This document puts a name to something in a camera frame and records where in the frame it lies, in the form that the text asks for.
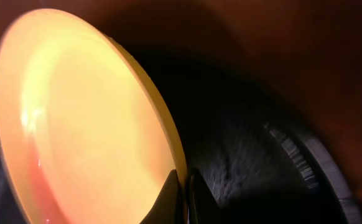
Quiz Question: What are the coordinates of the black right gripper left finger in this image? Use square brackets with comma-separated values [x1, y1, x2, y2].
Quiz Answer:
[141, 169, 184, 224]

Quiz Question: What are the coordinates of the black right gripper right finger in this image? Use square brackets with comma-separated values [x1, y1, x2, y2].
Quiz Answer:
[187, 169, 221, 224]

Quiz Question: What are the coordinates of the yellow plate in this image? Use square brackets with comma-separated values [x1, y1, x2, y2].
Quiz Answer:
[0, 9, 187, 224]

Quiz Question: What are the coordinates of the black round tray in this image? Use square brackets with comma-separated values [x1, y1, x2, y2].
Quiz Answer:
[0, 49, 362, 223]

